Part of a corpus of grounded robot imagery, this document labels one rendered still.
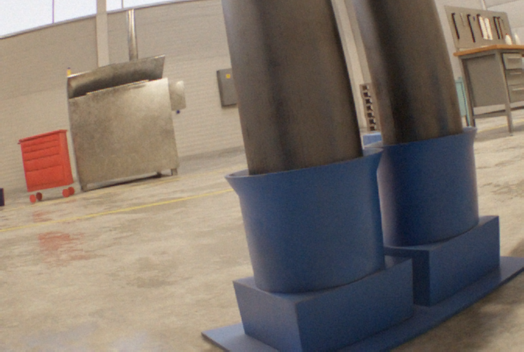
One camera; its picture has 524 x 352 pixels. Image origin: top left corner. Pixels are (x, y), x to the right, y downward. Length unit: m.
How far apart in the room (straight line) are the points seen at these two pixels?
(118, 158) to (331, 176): 7.34
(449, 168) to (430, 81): 0.19
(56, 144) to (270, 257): 6.64
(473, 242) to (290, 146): 0.50
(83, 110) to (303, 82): 7.31
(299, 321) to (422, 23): 0.67
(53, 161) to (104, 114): 1.24
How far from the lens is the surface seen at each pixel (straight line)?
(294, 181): 1.00
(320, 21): 1.07
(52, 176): 7.64
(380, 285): 1.10
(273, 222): 1.04
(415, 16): 1.24
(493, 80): 5.68
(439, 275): 1.21
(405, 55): 1.22
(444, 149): 1.20
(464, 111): 8.47
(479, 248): 1.31
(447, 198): 1.22
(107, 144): 8.26
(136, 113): 8.34
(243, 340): 1.23
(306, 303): 1.01
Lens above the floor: 0.45
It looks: 2 degrees down
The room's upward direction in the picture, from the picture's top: 10 degrees counter-clockwise
